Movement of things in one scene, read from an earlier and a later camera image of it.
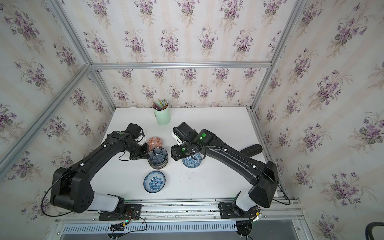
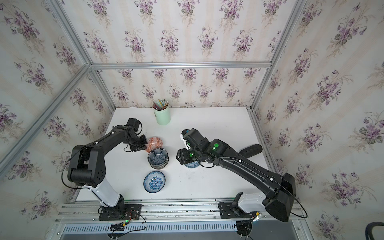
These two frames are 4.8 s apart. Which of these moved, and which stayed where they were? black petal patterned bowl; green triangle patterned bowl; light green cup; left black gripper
Moved: left black gripper
Stayed: green triangle patterned bowl; light green cup; black petal patterned bowl
